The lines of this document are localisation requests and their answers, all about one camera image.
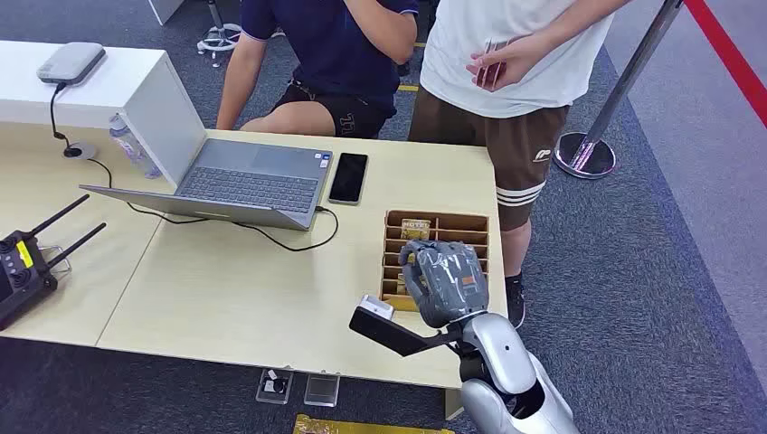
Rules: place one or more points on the white desk shelf box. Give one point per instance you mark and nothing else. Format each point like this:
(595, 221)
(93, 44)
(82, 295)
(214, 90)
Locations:
(162, 120)

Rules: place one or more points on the black remote controller with antennas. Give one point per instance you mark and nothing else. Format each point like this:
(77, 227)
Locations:
(21, 281)

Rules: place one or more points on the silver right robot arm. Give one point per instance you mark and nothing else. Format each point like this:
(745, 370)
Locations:
(509, 359)

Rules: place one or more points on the grey flat box device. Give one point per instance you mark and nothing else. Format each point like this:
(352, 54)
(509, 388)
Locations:
(71, 62)

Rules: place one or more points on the autumn print hotel card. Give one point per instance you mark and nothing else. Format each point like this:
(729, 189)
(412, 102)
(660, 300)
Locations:
(415, 229)

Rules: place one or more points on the chrome stanchion post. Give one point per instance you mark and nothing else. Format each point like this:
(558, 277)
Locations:
(584, 157)

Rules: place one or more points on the grey open laptop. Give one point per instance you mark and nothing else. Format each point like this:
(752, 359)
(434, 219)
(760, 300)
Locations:
(251, 188)

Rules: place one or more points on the yellow floor tape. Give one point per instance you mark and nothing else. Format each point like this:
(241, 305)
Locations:
(408, 88)
(371, 426)

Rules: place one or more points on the clear plastic water bottle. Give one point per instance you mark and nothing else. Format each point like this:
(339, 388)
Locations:
(135, 153)

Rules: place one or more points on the red barrier belt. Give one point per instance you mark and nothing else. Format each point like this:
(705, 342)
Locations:
(728, 54)

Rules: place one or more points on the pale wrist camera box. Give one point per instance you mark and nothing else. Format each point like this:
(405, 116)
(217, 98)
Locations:
(376, 306)

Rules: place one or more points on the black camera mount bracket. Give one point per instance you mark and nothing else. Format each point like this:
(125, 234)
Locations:
(389, 335)

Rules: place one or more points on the person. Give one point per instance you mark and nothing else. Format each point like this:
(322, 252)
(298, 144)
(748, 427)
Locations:
(335, 48)
(521, 36)

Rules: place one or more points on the metal chair base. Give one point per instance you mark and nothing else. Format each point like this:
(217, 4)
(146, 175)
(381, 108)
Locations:
(218, 39)

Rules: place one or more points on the white cabinet corner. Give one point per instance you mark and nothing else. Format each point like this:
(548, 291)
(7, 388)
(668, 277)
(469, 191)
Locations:
(163, 9)

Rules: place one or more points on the light wood desk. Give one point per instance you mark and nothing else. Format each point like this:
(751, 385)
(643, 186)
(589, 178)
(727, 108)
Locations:
(239, 287)
(24, 180)

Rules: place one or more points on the clear acrylic stand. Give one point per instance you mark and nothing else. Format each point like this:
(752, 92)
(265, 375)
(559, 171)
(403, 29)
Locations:
(322, 390)
(274, 386)

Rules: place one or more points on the black smartphone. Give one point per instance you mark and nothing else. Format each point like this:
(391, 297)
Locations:
(348, 178)

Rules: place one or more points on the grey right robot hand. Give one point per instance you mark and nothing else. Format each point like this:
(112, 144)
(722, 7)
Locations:
(446, 281)

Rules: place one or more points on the dark red cards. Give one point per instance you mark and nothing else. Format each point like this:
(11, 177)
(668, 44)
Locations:
(492, 70)

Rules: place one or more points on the wooden card organizer box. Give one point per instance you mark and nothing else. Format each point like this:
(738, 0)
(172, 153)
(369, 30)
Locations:
(461, 223)

